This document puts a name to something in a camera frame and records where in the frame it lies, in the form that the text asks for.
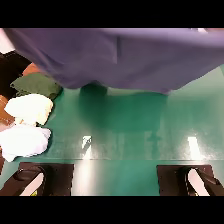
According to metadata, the purple T-shirt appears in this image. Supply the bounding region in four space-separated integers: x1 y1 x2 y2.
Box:
3 27 224 95

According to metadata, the dark green garment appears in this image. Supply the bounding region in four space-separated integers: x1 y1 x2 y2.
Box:
9 72 64 101

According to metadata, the cream garment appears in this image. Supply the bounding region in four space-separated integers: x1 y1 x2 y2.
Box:
3 93 54 127

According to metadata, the orange garment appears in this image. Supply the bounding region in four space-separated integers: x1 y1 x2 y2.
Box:
22 62 43 77

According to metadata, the white garment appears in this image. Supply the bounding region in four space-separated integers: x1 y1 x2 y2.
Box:
0 124 53 163

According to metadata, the black garment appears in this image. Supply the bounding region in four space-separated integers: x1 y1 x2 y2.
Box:
0 51 33 100

